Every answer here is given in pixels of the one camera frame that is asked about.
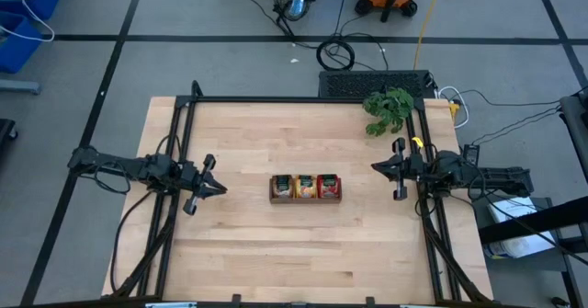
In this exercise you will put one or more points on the red strawberry tea sachet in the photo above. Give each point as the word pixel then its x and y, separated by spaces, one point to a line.
pixel 328 185

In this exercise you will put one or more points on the silver aluminium bracket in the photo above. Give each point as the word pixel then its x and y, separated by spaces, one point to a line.
pixel 170 304
pixel 415 306

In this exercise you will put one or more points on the yellow power plug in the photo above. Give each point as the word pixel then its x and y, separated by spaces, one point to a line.
pixel 455 111

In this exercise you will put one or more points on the yellow tape tag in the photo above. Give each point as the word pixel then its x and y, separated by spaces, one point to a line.
pixel 417 141

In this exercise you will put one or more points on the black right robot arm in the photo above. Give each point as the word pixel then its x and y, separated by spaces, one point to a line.
pixel 496 177

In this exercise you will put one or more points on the black frame clip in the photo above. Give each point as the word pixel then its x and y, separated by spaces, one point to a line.
pixel 369 301
pixel 236 300

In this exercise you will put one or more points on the black table-level depth camera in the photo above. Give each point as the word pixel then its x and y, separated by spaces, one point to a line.
pixel 298 305

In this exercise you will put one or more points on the orange mango tea sachet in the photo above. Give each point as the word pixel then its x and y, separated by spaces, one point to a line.
pixel 306 186

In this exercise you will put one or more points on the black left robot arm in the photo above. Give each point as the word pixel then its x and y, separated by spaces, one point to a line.
pixel 138 167

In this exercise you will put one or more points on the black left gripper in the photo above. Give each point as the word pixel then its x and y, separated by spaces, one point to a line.
pixel 193 179

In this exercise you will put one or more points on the potted green plant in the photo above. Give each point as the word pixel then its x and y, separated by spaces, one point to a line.
pixel 388 110

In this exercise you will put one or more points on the wooden tea caddy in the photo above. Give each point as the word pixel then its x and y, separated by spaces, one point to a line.
pixel 305 201

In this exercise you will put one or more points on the grey bench foot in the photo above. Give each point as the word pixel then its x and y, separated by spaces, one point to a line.
pixel 20 86

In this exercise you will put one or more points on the black perforated computer case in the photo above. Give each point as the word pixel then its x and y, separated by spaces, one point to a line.
pixel 372 83

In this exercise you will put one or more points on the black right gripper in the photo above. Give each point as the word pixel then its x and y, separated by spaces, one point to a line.
pixel 413 167

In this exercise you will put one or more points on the beige vanilla apple tea sachet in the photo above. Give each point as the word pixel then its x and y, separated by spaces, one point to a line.
pixel 282 186

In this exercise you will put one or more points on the white booklet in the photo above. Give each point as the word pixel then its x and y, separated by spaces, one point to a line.
pixel 514 207

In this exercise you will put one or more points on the black caster wheel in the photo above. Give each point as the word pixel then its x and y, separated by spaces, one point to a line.
pixel 560 302

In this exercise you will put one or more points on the black cart beam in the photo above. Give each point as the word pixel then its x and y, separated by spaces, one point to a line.
pixel 528 223

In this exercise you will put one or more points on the black floor fan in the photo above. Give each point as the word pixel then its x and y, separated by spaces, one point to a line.
pixel 294 0

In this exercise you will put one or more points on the black power adapter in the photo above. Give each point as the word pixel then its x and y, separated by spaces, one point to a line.
pixel 471 154

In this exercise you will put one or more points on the grey side cart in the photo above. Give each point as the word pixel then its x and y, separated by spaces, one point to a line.
pixel 528 266

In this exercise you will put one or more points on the white paper stack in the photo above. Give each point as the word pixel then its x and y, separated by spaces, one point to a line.
pixel 519 246

